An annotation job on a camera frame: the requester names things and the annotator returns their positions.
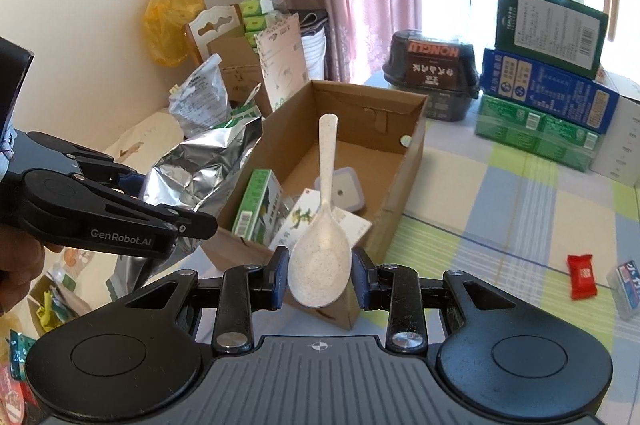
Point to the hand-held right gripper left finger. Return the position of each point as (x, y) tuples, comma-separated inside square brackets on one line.
[(281, 277)]

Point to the white hang-tab card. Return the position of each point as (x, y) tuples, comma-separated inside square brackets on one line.
[(215, 25)]

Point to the white speckled spoon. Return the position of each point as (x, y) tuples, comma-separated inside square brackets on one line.
[(320, 255)]

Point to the light green small boxes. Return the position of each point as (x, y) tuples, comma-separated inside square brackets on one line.
[(255, 15)]

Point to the dark green box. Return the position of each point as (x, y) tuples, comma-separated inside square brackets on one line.
[(550, 30)]

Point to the yellow green packet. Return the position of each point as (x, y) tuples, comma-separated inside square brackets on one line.
[(47, 305)]

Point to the white carton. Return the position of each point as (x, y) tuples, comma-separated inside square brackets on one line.
[(620, 140)]

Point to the green wrapped box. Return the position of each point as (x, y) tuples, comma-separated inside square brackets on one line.
[(510, 122), (570, 142)]

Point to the silver green foil pouch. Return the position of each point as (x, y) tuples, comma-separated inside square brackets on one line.
[(200, 170)]

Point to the white box with yellow flower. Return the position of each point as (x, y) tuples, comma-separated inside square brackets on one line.
[(302, 217)]

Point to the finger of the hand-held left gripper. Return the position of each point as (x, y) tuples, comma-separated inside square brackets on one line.
[(75, 155), (195, 225)]

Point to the black instant noodle bowl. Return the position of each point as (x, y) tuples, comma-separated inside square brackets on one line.
[(430, 72)]

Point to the white printed paper package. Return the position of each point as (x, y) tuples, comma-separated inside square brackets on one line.
[(282, 60)]

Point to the white medicine box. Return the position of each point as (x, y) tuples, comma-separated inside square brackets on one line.
[(357, 227)]

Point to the brown cardboard box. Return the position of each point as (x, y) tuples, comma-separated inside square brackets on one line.
[(395, 205)]

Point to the person's left hand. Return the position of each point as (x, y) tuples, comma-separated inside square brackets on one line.
[(20, 265)]

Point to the blue label toothpaste box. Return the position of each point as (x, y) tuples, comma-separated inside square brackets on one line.
[(627, 290)]

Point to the grey striped bag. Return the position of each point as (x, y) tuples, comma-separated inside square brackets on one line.
[(312, 42)]

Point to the silver snack bag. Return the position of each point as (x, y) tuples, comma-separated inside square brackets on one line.
[(197, 97)]

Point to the white square lidded container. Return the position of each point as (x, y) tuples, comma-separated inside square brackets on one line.
[(342, 190)]

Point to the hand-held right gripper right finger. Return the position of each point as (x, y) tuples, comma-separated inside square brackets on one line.
[(359, 277)]

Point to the checkered desktop tablecloth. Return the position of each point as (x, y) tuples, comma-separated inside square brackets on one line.
[(475, 215)]

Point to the red candy packet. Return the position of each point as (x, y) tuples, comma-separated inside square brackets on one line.
[(582, 277)]

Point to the yellow plastic bag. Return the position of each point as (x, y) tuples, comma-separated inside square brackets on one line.
[(172, 20)]

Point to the small green medicine box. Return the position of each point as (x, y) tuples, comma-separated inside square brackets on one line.
[(257, 205)]

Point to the open brown carton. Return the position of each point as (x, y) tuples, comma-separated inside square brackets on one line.
[(240, 70)]

